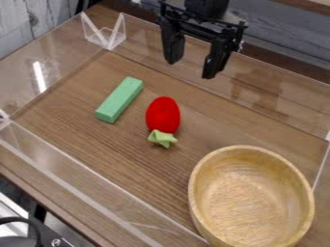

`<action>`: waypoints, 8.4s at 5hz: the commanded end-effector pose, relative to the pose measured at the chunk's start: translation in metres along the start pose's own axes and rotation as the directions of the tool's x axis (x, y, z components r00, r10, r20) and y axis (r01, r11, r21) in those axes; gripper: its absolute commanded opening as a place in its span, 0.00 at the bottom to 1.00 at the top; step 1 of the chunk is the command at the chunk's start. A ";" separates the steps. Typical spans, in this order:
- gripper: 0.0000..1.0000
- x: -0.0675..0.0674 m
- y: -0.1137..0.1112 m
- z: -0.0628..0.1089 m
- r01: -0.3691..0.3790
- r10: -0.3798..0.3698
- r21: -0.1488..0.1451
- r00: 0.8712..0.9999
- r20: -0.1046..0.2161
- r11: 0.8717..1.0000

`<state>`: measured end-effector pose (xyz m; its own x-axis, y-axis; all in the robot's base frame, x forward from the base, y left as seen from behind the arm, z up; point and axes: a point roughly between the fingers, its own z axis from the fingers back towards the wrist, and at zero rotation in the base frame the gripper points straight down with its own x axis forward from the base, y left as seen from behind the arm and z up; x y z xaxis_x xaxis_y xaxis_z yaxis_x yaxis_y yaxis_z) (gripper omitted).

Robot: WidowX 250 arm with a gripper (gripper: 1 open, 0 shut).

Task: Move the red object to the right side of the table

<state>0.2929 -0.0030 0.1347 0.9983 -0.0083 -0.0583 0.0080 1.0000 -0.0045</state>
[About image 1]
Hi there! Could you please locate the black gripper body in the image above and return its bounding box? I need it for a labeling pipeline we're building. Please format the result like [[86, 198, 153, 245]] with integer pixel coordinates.
[[158, 0, 248, 51]]

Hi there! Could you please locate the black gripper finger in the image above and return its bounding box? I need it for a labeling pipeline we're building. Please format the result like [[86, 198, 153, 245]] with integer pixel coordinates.
[[158, 16, 185, 65], [201, 29, 234, 79]]

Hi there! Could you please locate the red plush strawberry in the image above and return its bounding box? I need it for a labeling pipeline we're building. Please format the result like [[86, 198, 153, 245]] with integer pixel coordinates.
[[145, 96, 180, 149]]

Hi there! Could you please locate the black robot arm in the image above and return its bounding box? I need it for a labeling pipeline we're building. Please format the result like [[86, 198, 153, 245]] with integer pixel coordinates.
[[158, 0, 248, 79]]

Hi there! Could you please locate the green rectangular block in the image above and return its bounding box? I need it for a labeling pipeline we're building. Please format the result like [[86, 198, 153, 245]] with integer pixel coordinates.
[[93, 77, 142, 124]]

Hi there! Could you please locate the light wooden bowl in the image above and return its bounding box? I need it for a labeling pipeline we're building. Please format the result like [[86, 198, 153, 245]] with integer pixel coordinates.
[[188, 145, 313, 247]]

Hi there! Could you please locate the black device with knob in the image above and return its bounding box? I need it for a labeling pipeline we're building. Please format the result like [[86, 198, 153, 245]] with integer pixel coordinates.
[[26, 222, 89, 247]]

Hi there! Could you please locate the clear acrylic enclosure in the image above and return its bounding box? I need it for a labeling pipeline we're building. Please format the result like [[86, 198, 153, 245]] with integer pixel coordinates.
[[0, 8, 330, 247]]

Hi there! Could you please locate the black cable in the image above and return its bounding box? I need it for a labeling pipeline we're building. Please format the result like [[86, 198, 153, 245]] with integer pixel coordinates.
[[0, 216, 43, 247]]

